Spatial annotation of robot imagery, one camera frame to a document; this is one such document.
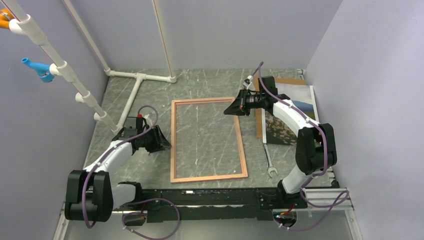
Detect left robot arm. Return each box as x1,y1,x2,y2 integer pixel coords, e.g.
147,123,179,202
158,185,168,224
64,114,172,224

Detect white PVC pipe stand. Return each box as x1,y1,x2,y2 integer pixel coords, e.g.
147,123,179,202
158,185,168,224
1,0,177,134

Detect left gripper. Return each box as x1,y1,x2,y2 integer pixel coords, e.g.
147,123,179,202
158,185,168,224
137,125,171,154

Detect blue pipe fitting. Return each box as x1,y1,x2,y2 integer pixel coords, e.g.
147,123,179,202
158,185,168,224
21,57,55,83

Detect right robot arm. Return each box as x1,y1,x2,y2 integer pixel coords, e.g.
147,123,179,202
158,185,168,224
223,76,337,208

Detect brown backing board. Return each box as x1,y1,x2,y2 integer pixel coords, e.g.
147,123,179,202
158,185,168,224
253,76,307,139

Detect aluminium rail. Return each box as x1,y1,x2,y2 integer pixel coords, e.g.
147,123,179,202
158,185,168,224
54,187,362,240

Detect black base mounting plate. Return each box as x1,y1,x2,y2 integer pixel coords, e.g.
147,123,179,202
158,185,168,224
110,187,309,228

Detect orange pipe fitting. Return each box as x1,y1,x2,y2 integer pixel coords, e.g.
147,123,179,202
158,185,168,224
0,8,14,30

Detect silver wrench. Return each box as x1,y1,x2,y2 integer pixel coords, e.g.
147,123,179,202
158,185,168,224
263,143,278,178

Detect landscape photo print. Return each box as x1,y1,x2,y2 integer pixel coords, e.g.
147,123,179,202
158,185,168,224
258,80,318,146

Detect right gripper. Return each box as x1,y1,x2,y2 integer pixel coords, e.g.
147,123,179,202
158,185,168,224
224,88,265,117

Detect wooden picture frame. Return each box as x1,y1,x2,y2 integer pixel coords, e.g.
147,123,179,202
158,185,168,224
170,96,249,184

